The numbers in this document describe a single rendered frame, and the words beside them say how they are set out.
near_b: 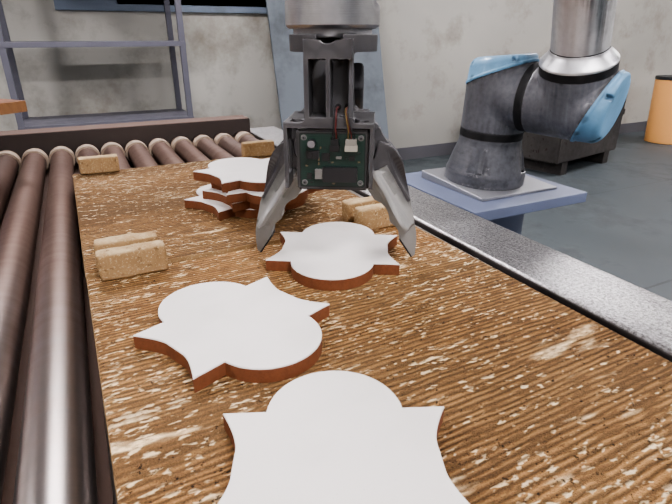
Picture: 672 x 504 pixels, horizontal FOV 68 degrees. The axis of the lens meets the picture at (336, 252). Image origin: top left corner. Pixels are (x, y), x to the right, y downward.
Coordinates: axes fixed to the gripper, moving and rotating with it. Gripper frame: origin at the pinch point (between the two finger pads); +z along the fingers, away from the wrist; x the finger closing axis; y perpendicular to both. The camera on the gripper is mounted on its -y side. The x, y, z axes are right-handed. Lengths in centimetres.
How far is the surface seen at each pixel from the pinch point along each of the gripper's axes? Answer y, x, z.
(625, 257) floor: -222, 144, 95
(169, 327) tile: 16.0, -10.7, -0.6
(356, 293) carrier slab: 7.6, 2.4, 0.6
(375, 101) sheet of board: -395, 2, 32
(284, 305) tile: 12.2, -3.0, -0.6
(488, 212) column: -36.0, 22.8, 7.6
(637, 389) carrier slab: 18.9, 20.6, 0.6
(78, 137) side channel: -60, -62, 1
